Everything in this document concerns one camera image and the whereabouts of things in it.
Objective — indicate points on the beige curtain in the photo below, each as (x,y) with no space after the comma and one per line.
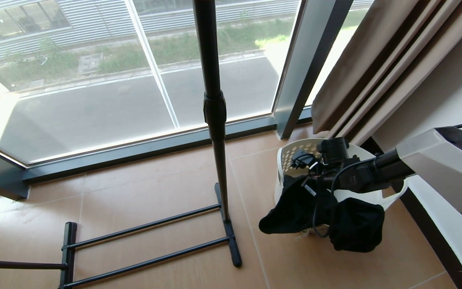
(375,60)

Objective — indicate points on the white laundry basket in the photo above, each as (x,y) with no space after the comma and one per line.
(291,154)

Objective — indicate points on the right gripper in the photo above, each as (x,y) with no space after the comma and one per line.
(321,180)

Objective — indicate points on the black garment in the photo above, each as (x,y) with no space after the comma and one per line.
(355,224)

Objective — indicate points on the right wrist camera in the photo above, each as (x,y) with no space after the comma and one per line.
(333,149)

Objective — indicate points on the black shorts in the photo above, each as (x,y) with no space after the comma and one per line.
(291,212)

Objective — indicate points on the black clothes rack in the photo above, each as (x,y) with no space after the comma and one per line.
(215,120)

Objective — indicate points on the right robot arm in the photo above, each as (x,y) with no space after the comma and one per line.
(435,164)

